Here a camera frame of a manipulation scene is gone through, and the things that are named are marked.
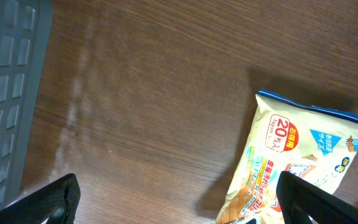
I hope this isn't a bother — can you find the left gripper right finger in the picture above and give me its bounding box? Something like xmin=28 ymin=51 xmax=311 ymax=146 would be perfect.
xmin=276 ymin=171 xmax=358 ymax=224

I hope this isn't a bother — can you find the grey plastic mesh basket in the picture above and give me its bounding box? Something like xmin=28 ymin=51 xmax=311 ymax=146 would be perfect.
xmin=0 ymin=0 xmax=53 ymax=210

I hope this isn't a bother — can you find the yellow wet wipes pack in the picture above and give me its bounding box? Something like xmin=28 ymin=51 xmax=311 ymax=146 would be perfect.
xmin=216 ymin=90 xmax=358 ymax=223

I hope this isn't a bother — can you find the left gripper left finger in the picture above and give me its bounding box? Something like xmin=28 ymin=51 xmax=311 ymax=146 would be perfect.
xmin=0 ymin=173 xmax=81 ymax=224

